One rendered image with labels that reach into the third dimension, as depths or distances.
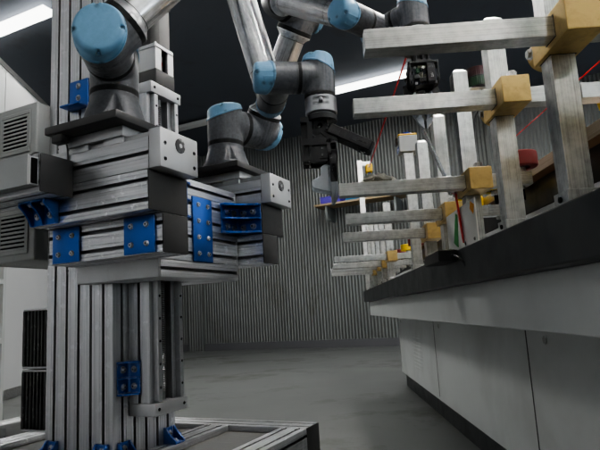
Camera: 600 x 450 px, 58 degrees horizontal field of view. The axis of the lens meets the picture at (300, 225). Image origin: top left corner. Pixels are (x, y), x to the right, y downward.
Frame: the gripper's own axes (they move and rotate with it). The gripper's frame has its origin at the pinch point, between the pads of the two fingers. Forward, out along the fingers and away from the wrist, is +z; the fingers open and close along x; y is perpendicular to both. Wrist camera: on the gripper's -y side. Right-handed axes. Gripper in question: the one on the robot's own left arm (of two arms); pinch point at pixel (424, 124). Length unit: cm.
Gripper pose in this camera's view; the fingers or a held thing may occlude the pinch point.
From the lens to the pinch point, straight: 142.0
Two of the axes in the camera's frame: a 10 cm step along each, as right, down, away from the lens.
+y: -0.5, -2.0, -9.8
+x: 10.0, -0.7, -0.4
